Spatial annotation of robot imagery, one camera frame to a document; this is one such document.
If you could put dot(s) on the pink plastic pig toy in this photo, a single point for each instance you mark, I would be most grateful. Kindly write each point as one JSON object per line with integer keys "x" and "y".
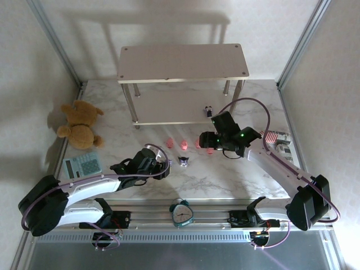
{"x": 209, "y": 152}
{"x": 169, "y": 143}
{"x": 184, "y": 145}
{"x": 197, "y": 144}

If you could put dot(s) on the black hooded toy figure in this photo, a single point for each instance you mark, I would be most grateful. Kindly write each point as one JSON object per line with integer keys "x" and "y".
{"x": 183, "y": 161}

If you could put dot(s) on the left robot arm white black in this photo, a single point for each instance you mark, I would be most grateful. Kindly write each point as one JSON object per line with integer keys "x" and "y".
{"x": 92, "y": 185}

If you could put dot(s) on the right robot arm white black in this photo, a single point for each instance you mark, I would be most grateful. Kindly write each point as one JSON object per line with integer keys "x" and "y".
{"x": 281, "y": 168}

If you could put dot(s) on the two-tier beige metal shelf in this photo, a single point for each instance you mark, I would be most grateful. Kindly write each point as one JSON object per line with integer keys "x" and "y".
{"x": 182, "y": 62}

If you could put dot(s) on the small black-haired toy figure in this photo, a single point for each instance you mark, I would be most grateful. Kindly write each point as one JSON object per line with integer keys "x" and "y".
{"x": 208, "y": 110}

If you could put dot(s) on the teal alarm clock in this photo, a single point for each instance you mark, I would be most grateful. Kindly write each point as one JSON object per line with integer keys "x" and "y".
{"x": 181, "y": 215}

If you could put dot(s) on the red striped printed packet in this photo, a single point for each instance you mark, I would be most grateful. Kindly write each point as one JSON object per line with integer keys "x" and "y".
{"x": 281, "y": 137}

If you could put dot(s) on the teal calculator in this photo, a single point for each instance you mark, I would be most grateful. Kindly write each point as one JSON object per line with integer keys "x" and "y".
{"x": 84, "y": 166}

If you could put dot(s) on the newspaper print packet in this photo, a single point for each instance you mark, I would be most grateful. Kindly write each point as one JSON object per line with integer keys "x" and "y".
{"x": 285, "y": 152}

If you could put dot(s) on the brown teddy bear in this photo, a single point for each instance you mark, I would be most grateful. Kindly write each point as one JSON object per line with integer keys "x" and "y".
{"x": 78, "y": 123}

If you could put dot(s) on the small circuit board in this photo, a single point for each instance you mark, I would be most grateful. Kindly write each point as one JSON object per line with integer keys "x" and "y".
{"x": 260, "y": 234}
{"x": 108, "y": 238}

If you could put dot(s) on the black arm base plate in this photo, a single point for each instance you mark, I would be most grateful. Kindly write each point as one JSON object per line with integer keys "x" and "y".
{"x": 123, "y": 218}
{"x": 236, "y": 218}

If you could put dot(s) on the aluminium frame side rail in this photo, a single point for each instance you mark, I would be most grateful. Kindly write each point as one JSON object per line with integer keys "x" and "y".
{"x": 292, "y": 140}

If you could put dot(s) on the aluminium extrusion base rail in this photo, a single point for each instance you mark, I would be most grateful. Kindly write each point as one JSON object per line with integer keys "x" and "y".
{"x": 211, "y": 219}

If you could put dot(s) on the aluminium frame post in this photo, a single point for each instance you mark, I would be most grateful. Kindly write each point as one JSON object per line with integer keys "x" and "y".
{"x": 53, "y": 42}
{"x": 303, "y": 42}

